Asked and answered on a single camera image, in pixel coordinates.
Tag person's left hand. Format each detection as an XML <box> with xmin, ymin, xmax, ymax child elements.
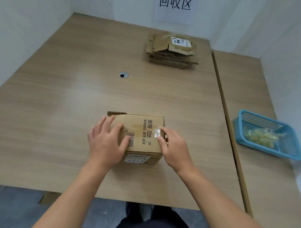
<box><xmin>87</xmin><ymin>116</ymin><xmax>130</xmax><ymax>168</ymax></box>

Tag person's right hand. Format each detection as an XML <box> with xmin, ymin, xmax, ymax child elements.
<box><xmin>157</xmin><ymin>127</ymin><xmax>196</xmax><ymax>176</ymax></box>

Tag brown taped cardboard box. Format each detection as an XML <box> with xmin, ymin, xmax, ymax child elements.
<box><xmin>107</xmin><ymin>111</ymin><xmax>169</xmax><ymax>166</ymax></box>

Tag person's right forearm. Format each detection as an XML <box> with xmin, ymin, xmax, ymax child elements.
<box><xmin>176</xmin><ymin>166</ymin><xmax>267</xmax><ymax>228</ymax></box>

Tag person's left forearm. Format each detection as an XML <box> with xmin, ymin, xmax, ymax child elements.
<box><xmin>32</xmin><ymin>162</ymin><xmax>112</xmax><ymax>228</ymax></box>

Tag person's dark trousers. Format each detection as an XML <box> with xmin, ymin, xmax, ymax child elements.
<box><xmin>119</xmin><ymin>202</ymin><xmax>195</xmax><ymax>228</ymax></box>

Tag stack of flattened cardboard boxes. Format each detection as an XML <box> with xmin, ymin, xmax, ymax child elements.
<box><xmin>146</xmin><ymin>31</ymin><xmax>199</xmax><ymax>69</ymax></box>

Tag pile of yellow-green packets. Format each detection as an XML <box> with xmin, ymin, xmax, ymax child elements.
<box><xmin>243</xmin><ymin>127</ymin><xmax>286</xmax><ymax>149</ymax></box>

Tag blue plastic basket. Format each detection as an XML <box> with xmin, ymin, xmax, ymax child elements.
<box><xmin>233</xmin><ymin>109</ymin><xmax>301</xmax><ymax>161</ymax></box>

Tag white paper wall sign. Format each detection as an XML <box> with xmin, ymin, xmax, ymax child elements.
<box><xmin>154</xmin><ymin>0</ymin><xmax>196</xmax><ymax>25</ymax></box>

